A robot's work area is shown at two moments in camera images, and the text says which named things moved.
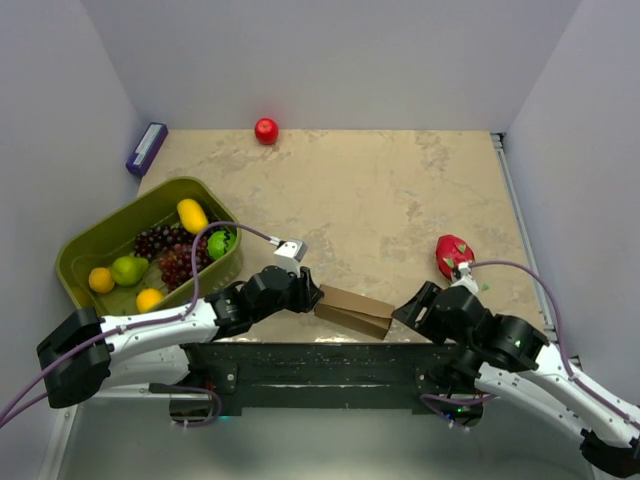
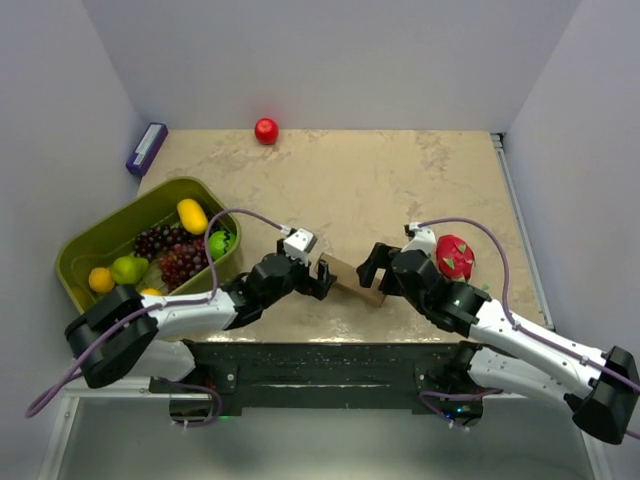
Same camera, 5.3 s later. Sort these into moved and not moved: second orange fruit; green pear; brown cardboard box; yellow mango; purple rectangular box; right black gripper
Moved: brown cardboard box; right black gripper
Not moved: second orange fruit; yellow mango; green pear; purple rectangular box
